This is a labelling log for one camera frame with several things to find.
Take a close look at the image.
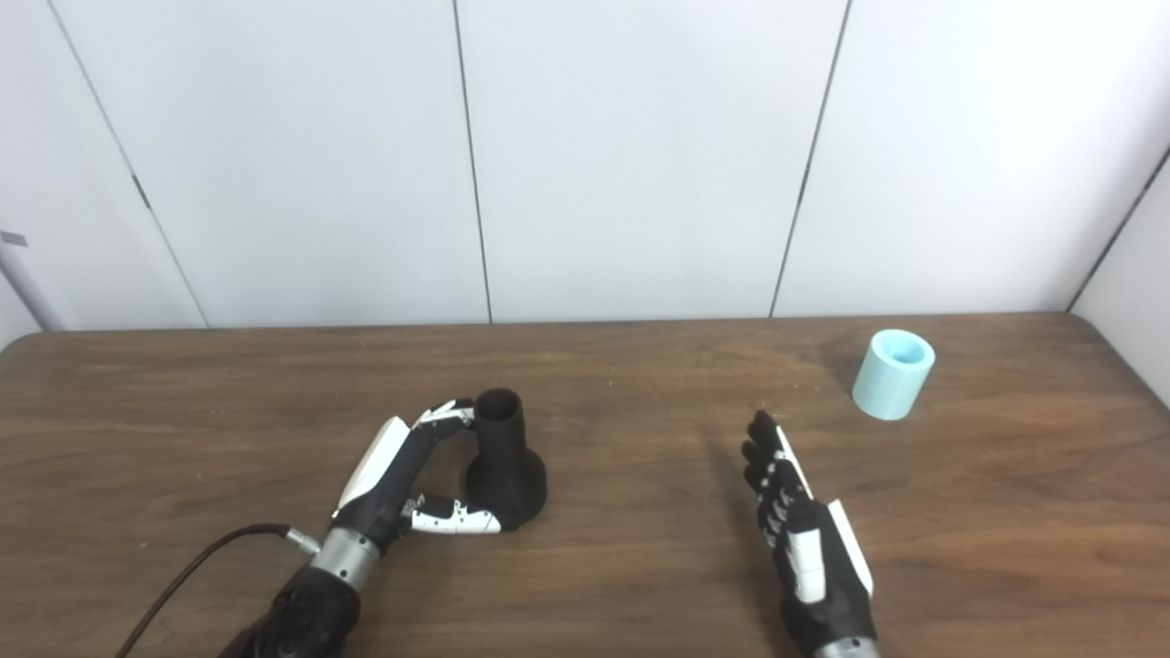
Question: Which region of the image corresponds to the black funnel-shaped nozzle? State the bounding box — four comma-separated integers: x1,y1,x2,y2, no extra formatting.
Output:
465,388,548,532

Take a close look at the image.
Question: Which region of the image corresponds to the light blue cylinder cup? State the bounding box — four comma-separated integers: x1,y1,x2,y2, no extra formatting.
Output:
852,329,937,421

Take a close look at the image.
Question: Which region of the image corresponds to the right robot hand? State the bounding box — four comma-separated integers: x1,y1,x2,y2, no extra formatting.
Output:
740,409,878,655

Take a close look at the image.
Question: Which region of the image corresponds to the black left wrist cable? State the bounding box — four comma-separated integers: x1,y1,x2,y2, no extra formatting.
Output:
114,523,321,658

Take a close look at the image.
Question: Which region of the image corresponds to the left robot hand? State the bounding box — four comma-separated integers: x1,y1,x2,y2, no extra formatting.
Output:
331,398,504,557

